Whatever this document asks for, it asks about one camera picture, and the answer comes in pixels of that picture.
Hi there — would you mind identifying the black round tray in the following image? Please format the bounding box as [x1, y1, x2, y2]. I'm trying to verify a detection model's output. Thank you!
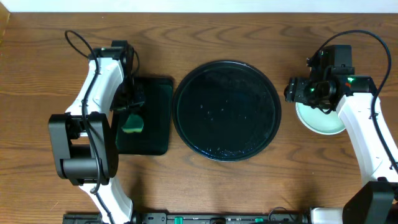
[172, 60, 282, 162]

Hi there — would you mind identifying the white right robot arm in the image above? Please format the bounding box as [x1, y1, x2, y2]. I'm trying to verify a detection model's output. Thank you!
[284, 75, 397, 223]

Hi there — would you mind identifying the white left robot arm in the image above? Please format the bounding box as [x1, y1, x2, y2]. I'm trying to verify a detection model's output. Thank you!
[49, 41, 145, 223]

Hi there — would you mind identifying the black rectangular tray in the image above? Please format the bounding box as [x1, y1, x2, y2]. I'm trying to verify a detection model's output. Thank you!
[112, 77, 173, 156]

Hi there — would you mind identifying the pale green plate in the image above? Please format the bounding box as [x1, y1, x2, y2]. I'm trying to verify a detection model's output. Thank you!
[295, 103, 346, 135]

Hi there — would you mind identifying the green scrub sponge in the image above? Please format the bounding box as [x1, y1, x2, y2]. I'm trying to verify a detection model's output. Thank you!
[121, 114, 144, 134]

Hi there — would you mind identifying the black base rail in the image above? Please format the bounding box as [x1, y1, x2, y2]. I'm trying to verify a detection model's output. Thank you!
[62, 207, 313, 224]

